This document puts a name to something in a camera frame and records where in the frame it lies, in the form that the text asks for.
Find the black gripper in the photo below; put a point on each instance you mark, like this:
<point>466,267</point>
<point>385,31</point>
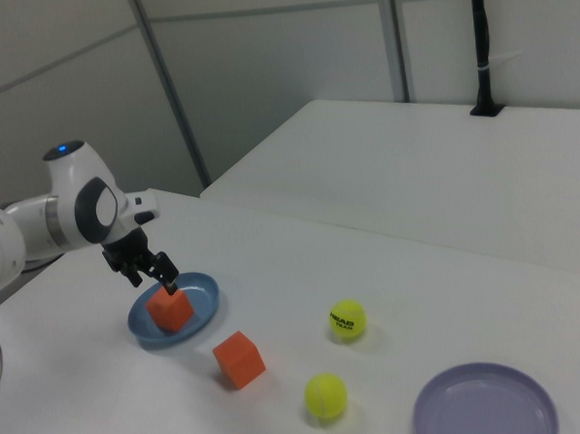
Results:
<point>126,250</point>

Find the orange foam cube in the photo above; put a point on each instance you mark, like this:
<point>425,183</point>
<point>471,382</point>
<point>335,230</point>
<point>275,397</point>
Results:
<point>170,308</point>
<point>239,360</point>

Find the yellow tennis ball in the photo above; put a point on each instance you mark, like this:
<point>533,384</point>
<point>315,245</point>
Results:
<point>348,320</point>
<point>326,396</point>

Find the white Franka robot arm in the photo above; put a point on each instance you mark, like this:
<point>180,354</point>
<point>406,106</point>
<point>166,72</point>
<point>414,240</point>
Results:
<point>65,190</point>

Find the blue plate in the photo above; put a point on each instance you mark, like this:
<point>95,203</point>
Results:
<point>204,294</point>

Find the white side table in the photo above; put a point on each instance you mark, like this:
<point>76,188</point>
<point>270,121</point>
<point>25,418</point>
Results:
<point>414,171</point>

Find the purple plate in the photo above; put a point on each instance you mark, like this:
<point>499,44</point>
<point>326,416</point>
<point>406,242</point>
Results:
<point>485,406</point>

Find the black pole with base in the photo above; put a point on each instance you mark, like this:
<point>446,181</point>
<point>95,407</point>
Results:
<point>479,22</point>

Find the grey partition post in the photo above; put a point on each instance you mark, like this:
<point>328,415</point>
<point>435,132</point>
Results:
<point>395,36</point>
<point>166,73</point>

